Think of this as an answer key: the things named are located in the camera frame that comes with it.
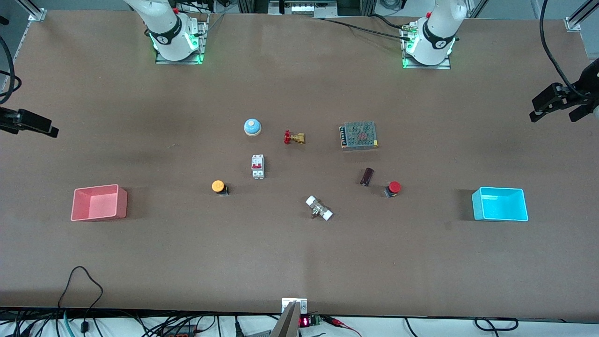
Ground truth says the pink plastic bin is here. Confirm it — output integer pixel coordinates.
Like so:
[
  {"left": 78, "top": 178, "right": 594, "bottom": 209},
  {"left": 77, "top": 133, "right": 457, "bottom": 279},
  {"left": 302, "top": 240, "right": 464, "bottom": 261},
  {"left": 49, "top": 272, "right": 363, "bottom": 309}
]
[{"left": 71, "top": 184, "right": 128, "bottom": 222}]

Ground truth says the cyan plastic bin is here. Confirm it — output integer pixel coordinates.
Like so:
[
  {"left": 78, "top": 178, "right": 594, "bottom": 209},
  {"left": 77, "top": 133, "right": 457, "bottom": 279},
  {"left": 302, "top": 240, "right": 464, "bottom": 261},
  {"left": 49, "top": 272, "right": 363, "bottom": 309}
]
[{"left": 471, "top": 187, "right": 529, "bottom": 222}]

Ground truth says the metal mesh power supply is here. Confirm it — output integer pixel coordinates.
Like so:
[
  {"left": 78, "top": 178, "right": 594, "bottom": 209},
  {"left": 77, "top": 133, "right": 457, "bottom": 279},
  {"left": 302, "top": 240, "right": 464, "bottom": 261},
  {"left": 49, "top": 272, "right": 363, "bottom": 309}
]
[{"left": 339, "top": 121, "right": 379, "bottom": 150}]

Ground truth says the black orange power strip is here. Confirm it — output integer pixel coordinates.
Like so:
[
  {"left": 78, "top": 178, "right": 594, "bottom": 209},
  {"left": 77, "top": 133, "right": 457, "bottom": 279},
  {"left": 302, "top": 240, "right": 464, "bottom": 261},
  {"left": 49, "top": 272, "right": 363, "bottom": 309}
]
[{"left": 161, "top": 324, "right": 200, "bottom": 337}]

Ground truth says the white capped pipe fitting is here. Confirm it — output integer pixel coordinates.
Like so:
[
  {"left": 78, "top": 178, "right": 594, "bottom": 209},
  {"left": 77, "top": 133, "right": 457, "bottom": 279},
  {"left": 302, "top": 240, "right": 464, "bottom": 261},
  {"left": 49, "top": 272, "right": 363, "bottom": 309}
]
[{"left": 306, "top": 195, "right": 334, "bottom": 221}]

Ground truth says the grey background equipment box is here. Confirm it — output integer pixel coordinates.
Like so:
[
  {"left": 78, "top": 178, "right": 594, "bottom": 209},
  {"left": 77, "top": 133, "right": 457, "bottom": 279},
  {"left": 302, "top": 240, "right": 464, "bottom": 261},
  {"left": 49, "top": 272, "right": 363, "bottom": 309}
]
[{"left": 269, "top": 0, "right": 338, "bottom": 16}]

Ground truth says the red clip lead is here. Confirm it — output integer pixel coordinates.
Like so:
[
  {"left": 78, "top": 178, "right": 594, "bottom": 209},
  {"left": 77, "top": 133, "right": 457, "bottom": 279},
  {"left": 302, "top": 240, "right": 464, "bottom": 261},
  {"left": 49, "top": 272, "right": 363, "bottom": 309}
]
[{"left": 323, "top": 316, "right": 362, "bottom": 337}]

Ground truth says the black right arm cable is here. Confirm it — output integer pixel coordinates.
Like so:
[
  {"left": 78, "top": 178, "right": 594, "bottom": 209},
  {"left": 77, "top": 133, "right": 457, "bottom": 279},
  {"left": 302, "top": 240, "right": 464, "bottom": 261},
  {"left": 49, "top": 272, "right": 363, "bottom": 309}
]
[{"left": 0, "top": 35, "right": 22, "bottom": 104}]

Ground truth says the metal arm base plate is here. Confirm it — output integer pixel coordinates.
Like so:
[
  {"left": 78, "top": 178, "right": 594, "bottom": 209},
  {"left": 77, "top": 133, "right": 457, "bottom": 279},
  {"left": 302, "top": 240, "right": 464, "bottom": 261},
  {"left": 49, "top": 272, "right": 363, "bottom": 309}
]
[
  {"left": 402, "top": 23, "right": 452, "bottom": 70},
  {"left": 155, "top": 14, "right": 207, "bottom": 65}
]

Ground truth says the thin black looped cable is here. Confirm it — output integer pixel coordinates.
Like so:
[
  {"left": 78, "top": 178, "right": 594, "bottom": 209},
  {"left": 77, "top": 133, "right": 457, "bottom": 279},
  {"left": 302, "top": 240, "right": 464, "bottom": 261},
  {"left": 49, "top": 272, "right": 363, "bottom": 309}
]
[{"left": 57, "top": 266, "right": 103, "bottom": 334}]

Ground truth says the black cable between bases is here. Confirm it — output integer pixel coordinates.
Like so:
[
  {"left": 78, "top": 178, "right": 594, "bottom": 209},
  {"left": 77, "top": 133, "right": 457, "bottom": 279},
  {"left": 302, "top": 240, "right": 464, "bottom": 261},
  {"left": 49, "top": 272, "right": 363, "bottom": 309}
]
[{"left": 318, "top": 14, "right": 412, "bottom": 41}]

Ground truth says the black coiled cable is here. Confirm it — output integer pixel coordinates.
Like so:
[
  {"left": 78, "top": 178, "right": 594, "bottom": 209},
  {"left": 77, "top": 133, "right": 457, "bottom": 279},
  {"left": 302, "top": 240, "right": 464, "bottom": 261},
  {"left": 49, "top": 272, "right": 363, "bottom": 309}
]
[{"left": 474, "top": 317, "right": 519, "bottom": 332}]

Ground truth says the silver camera mount bracket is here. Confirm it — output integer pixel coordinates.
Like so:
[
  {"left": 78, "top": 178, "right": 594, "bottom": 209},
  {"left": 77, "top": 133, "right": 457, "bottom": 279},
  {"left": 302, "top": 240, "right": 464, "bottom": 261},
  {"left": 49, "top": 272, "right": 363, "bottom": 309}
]
[{"left": 281, "top": 298, "right": 308, "bottom": 315}]

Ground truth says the grey camera mount pole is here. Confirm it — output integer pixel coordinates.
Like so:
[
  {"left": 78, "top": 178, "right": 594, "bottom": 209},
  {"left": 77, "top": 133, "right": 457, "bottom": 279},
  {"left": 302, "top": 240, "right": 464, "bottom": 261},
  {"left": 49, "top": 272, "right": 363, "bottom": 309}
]
[{"left": 270, "top": 302, "right": 300, "bottom": 337}]

